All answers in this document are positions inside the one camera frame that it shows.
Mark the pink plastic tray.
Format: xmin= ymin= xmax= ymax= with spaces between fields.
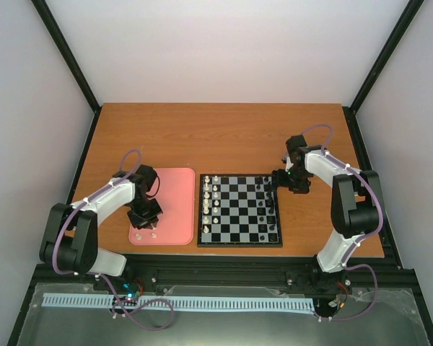
xmin=128 ymin=168 xmax=196 ymax=246

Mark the black white chessboard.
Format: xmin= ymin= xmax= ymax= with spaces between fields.
xmin=197 ymin=174 xmax=283 ymax=247

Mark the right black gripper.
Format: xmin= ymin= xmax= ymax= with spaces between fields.
xmin=270 ymin=167 xmax=310 ymax=195

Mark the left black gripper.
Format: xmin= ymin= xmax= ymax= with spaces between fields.
xmin=128 ymin=198 xmax=162 ymax=229

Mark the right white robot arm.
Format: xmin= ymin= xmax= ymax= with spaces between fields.
xmin=272 ymin=135 xmax=385 ymax=273

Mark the light blue cable duct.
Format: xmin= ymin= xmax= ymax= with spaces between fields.
xmin=41 ymin=293 xmax=315 ymax=314

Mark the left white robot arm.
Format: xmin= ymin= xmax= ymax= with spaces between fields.
xmin=39 ymin=164 xmax=162 ymax=290

